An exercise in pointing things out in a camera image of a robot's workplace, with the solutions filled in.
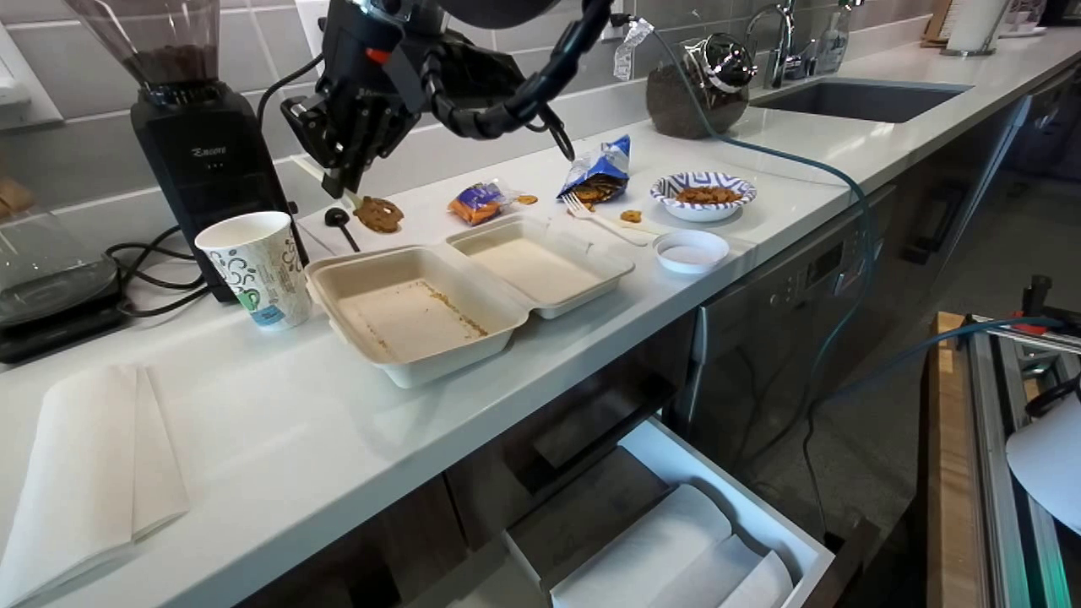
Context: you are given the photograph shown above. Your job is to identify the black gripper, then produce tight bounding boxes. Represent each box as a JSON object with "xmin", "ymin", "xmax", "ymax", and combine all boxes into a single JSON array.
[{"xmin": 280, "ymin": 0, "xmax": 452, "ymax": 198}]

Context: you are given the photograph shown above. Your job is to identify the beige clamshell takeout container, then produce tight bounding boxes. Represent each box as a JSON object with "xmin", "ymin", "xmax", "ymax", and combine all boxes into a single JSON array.
[{"xmin": 300, "ymin": 209, "xmax": 640, "ymax": 394}]

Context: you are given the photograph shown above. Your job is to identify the clear glass container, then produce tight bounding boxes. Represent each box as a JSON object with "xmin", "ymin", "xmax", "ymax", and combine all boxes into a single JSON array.
[{"xmin": 0, "ymin": 164, "xmax": 116, "ymax": 298}]

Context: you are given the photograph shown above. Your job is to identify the black coffee scoop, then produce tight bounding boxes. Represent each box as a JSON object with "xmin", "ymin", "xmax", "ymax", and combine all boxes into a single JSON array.
[{"xmin": 321, "ymin": 201, "xmax": 366, "ymax": 257}]

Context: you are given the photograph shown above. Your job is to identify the black coffee grinder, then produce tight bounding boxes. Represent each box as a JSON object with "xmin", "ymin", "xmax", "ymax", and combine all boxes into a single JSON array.
[{"xmin": 65, "ymin": 0, "xmax": 296, "ymax": 305}]

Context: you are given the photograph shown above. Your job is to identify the orange snack wrapper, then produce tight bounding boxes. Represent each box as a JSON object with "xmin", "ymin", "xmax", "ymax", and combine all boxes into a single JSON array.
[{"xmin": 445, "ymin": 177, "xmax": 515, "ymax": 226}]

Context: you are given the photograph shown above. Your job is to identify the white printed paper cup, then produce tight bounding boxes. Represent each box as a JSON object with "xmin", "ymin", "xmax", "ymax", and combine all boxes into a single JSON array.
[{"xmin": 193, "ymin": 209, "xmax": 313, "ymax": 329}]

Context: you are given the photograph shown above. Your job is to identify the broken brown cookie pieces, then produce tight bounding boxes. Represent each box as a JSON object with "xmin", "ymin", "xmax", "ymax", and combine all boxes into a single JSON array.
[{"xmin": 570, "ymin": 176, "xmax": 619, "ymax": 212}]

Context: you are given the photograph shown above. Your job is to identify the blue chip bag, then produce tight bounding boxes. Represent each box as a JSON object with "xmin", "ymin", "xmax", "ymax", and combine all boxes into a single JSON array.
[{"xmin": 553, "ymin": 131, "xmax": 634, "ymax": 212}]

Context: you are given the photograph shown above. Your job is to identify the flat white paper sheet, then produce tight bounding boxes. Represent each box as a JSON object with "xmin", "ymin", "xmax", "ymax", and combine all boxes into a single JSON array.
[{"xmin": 553, "ymin": 193, "xmax": 670, "ymax": 251}]

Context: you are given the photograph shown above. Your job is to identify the black kitchen scale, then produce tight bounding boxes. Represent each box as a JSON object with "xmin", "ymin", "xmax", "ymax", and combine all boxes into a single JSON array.
[{"xmin": 0, "ymin": 254, "xmax": 131, "ymax": 363}]

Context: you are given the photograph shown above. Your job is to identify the pile of brown cookies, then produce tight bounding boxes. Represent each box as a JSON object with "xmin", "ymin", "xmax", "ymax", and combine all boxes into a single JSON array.
[{"xmin": 672, "ymin": 183, "xmax": 736, "ymax": 209}]

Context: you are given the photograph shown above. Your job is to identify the blue white patterned bowl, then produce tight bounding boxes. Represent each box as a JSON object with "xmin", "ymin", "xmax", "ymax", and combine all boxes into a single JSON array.
[{"xmin": 648, "ymin": 168, "xmax": 761, "ymax": 226}]

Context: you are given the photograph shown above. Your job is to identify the folded white paper towel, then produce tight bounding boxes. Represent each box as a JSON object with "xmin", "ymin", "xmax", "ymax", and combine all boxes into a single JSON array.
[{"xmin": 0, "ymin": 360, "xmax": 193, "ymax": 608}]

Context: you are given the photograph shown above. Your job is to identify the chrome sink faucet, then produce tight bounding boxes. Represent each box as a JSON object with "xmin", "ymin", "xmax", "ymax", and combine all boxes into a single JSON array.
[{"xmin": 740, "ymin": 0, "xmax": 831, "ymax": 86}]

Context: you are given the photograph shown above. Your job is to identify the grey built-in dishwasher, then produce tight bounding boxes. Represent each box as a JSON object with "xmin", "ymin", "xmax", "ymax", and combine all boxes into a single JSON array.
[{"xmin": 685, "ymin": 183, "xmax": 905, "ymax": 476}]

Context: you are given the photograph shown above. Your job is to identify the clear dispenser bottle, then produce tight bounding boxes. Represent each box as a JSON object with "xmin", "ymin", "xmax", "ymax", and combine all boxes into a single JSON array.
[{"xmin": 815, "ymin": 0, "xmax": 865, "ymax": 76}]

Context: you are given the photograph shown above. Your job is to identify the large white paper roll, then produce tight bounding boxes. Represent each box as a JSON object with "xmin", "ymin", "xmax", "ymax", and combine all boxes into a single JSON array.
[{"xmin": 547, "ymin": 483, "xmax": 736, "ymax": 608}]

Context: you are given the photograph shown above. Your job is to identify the open white drawer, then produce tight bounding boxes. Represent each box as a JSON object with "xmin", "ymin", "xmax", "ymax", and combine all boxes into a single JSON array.
[{"xmin": 401, "ymin": 409, "xmax": 842, "ymax": 608}]

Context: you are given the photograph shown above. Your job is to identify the steel undermount sink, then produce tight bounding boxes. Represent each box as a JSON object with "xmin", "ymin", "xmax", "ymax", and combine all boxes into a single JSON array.
[{"xmin": 751, "ymin": 74, "xmax": 972, "ymax": 126}]

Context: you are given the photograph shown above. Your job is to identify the medium white paper roll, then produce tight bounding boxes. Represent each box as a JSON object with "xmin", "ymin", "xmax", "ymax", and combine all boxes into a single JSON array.
[{"xmin": 655, "ymin": 529, "xmax": 769, "ymax": 608}]

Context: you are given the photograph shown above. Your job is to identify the small white paper roll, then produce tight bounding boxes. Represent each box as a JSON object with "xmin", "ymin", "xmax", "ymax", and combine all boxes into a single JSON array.
[{"xmin": 718, "ymin": 546, "xmax": 797, "ymax": 608}]

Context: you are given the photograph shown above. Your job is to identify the white paper towel roll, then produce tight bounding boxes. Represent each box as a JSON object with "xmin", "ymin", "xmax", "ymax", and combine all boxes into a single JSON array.
[{"xmin": 941, "ymin": 0, "xmax": 1012, "ymax": 57}]

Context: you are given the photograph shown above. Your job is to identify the wooden robot mounting cart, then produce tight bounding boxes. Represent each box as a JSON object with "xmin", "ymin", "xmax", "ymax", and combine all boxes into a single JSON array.
[{"xmin": 923, "ymin": 306, "xmax": 1081, "ymax": 608}]

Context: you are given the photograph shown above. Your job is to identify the black grinder power cord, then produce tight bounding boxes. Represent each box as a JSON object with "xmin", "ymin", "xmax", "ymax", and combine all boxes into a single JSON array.
[{"xmin": 253, "ymin": 47, "xmax": 327, "ymax": 128}]

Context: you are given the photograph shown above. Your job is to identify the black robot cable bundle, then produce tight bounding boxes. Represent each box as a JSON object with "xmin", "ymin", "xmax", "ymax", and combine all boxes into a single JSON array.
[{"xmin": 434, "ymin": 0, "xmax": 619, "ymax": 163}]

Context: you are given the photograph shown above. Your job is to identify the loose black cables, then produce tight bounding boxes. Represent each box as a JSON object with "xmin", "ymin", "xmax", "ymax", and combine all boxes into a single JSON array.
[{"xmin": 105, "ymin": 221, "xmax": 217, "ymax": 319}]

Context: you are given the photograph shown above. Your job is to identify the white wall-mounted box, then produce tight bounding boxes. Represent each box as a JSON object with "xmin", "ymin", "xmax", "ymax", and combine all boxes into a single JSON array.
[{"xmin": 0, "ymin": 24, "xmax": 65, "ymax": 131}]

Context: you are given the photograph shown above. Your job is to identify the blue cable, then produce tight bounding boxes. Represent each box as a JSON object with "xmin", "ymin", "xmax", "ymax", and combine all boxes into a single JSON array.
[{"xmin": 718, "ymin": 131, "xmax": 1018, "ymax": 476}]

